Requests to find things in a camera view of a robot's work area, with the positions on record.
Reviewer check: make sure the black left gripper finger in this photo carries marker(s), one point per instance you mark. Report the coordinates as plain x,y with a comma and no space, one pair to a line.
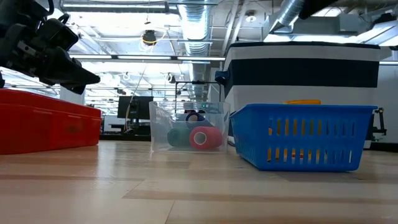
68,73
77,89

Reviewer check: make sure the green bandage roll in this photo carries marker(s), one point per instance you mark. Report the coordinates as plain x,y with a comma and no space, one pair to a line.
178,138

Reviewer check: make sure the blue bandage roll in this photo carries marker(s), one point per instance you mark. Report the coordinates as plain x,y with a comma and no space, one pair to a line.
206,122

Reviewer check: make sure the red bandage roll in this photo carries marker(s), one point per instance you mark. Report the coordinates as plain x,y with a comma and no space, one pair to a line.
214,138

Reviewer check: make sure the small orange pill bottle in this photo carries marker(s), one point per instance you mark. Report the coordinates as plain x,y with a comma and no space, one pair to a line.
303,102

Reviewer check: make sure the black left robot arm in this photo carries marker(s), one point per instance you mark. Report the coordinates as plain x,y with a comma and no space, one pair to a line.
18,12

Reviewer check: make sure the red first aid kit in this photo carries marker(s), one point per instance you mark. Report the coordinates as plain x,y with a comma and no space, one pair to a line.
46,124

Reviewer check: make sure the black background monitor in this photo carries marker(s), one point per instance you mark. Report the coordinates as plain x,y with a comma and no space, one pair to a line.
133,107

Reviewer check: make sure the long ceiling light strip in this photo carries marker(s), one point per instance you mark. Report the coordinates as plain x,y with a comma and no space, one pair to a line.
140,57

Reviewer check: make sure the clear plastic container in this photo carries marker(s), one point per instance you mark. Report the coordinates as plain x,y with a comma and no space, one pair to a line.
161,124

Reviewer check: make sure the blue plastic basket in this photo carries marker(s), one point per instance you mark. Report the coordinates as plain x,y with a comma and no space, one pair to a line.
248,140

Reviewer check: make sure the amber pill bottle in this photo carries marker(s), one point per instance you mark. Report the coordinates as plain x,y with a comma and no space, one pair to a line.
294,127

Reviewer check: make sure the navy striped fabric storage bin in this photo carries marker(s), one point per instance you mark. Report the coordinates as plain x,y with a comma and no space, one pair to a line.
301,71

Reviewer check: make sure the black background stand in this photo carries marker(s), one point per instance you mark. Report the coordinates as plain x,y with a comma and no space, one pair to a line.
380,121

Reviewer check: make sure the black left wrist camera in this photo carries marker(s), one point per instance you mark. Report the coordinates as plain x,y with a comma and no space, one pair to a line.
60,34

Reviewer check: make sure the black background frame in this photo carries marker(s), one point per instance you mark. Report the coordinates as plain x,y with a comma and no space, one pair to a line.
199,82

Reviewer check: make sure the wide silver ventilation duct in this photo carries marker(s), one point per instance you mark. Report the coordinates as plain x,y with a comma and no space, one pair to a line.
196,28

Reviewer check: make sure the slanted silver ventilation duct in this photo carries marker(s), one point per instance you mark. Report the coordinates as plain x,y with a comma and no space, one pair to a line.
287,14

